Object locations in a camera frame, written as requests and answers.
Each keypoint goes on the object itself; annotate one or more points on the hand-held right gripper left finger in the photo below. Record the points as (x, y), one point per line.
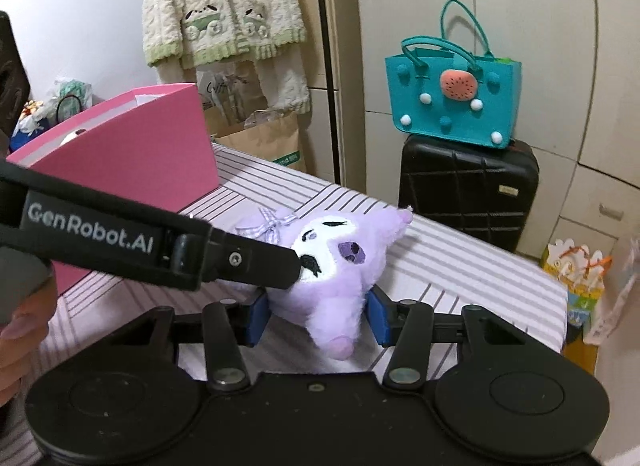
(257, 318)

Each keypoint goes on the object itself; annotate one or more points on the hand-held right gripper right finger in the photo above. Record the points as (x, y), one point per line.
(379, 318)

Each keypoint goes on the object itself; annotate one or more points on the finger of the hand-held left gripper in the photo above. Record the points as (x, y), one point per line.
(255, 261)

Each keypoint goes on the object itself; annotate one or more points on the purple plush toy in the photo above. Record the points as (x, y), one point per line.
(330, 291)

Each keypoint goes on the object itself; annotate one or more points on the pink cardboard box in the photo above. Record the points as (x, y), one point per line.
(150, 160)

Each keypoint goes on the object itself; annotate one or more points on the person's left hand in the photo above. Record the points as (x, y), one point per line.
(20, 351)

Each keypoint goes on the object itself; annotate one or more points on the striped tablecloth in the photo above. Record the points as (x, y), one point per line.
(450, 276)

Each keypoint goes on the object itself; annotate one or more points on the brown kraft paper bag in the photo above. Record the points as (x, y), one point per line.
(270, 140)

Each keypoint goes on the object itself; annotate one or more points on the green patterned plastic bag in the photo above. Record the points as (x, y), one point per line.
(72, 95)

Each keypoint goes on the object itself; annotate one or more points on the black suitcase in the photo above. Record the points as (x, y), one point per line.
(460, 196)

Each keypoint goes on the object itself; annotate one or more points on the white paper bag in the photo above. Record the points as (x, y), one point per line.
(225, 90)

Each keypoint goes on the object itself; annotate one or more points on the colourful gift bag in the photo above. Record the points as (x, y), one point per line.
(580, 291)

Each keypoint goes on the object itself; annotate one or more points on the black clothes rack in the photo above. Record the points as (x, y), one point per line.
(327, 70)

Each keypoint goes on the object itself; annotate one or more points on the teal felt handbag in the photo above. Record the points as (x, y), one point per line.
(450, 110)

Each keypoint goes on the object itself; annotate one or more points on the white plastic bag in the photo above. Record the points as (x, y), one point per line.
(620, 296)

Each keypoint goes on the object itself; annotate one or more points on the cream fleece cardigan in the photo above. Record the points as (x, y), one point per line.
(210, 0)

